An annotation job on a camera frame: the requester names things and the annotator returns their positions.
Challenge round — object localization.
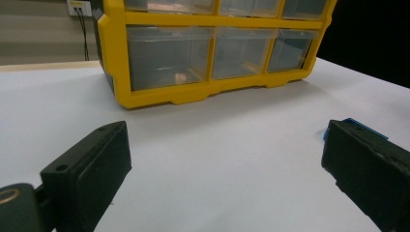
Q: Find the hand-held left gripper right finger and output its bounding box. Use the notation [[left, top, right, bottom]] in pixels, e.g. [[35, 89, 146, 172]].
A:
[[321, 119, 410, 232]]

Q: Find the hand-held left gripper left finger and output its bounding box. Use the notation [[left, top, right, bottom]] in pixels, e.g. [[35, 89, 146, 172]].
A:
[[40, 120, 132, 232]]

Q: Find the small blue box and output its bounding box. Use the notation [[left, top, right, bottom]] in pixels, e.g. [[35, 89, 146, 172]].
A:
[[323, 117, 390, 143]]

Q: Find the yellow black drawer cabinet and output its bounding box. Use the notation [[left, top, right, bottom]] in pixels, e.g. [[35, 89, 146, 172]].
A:
[[92, 0, 338, 110]]

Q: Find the transparent plastic drawer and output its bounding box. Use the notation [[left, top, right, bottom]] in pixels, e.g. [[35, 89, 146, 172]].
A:
[[212, 27, 277, 81]]

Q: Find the black wall cable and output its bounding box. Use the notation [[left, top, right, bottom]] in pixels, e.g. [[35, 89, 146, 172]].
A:
[[73, 7, 91, 62]]

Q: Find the white wall socket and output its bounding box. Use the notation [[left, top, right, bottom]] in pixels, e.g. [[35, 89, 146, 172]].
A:
[[66, 0, 93, 17]]

